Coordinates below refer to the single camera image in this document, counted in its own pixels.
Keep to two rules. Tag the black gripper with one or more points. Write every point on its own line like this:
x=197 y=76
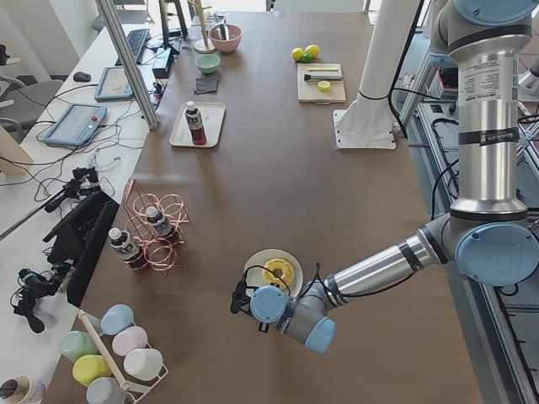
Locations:
x=274 y=287

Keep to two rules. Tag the round white plate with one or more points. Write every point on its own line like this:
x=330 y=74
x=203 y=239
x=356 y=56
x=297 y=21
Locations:
x=254 y=266

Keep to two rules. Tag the glazed yellow donut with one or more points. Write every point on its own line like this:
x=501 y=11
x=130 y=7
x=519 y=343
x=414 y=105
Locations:
x=278 y=271

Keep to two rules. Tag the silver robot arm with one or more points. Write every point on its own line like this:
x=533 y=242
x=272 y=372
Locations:
x=485 y=230

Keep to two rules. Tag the cream rectangular tray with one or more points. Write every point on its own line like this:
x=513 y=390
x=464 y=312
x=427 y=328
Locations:
x=212 y=115

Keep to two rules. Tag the dark drink bottle on tray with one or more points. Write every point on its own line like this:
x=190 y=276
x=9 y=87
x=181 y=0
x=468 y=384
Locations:
x=195 y=123

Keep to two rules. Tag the dark bottle in rack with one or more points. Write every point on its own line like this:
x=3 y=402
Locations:
x=160 y=223
x=128 y=249

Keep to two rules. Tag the white cup on rack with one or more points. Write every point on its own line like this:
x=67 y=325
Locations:
x=143 y=363

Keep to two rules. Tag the pink cup on rack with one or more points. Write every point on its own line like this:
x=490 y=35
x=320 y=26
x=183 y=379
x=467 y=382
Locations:
x=129 y=339

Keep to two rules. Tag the blue cup on rack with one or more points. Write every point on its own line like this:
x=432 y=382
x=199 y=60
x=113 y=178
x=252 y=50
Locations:
x=116 y=319

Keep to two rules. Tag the grey cup on rack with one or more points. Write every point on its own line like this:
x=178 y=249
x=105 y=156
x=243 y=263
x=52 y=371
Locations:
x=105 y=390

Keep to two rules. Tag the yellow cup on rack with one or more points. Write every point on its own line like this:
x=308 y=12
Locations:
x=89 y=368

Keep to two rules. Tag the green cup on rack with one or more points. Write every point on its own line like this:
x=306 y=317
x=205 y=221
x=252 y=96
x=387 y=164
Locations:
x=77 y=344

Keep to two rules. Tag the grey folded cloth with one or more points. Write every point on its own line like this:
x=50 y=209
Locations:
x=206 y=85

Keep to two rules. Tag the wooden cutting board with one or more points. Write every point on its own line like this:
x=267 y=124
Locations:
x=307 y=92

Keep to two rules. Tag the half lemon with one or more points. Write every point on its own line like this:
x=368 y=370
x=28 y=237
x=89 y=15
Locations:
x=324 y=86

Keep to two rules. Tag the silver black-tipped knife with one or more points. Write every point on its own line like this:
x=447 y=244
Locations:
x=308 y=77

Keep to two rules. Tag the mint green bowl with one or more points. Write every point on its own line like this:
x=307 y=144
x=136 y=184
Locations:
x=208 y=63

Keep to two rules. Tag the yellow peeler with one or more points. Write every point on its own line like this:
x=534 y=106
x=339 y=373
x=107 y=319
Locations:
x=323 y=69

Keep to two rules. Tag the blue teach pendant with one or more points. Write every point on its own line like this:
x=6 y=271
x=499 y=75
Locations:
x=77 y=125
x=113 y=85

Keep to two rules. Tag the green lime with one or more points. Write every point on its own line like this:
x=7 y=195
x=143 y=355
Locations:
x=306 y=58

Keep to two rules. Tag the whole yellow lemon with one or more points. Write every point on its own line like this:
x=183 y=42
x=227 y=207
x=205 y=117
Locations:
x=297 y=53
x=312 y=50

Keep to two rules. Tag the wooden mug tree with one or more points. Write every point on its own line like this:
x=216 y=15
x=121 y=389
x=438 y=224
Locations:
x=204 y=45

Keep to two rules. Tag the pink bowl with ice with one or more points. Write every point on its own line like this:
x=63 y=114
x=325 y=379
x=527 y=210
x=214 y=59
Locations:
x=226 y=37

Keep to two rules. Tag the black computer mouse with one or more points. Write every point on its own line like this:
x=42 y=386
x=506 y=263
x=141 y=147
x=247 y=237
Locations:
x=81 y=77

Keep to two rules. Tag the black keyboard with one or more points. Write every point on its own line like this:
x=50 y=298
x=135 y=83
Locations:
x=137 y=39

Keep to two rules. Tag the copper wire bottle rack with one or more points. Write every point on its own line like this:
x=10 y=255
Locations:
x=162 y=255

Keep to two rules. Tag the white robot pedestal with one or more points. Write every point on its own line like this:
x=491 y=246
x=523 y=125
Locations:
x=367 y=123

